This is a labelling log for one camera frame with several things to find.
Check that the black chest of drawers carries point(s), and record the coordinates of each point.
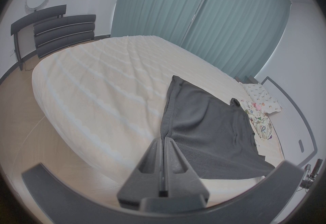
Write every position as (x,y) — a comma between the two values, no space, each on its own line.
(63,34)

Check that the black dressing table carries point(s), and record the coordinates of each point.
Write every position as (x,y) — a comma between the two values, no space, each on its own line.
(38,15)

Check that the pile of clothes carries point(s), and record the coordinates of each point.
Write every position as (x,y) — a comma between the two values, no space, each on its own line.
(259,123)

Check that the white printed pillow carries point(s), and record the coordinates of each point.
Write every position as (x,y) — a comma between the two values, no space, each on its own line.
(264,98)

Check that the grey bedside table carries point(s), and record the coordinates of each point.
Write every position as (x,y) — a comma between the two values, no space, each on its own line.
(245,79)

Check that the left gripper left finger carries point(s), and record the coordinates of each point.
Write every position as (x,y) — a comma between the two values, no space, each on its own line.
(150,182)

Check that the bed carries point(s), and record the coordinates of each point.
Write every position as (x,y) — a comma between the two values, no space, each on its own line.
(101,85)

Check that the black T-shirt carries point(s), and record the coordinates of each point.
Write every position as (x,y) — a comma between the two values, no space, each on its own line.
(208,136)

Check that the blue-green curtain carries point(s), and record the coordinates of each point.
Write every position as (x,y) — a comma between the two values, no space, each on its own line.
(236,26)
(158,1)

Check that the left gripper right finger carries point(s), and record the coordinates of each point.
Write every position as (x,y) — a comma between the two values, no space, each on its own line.
(178,182)

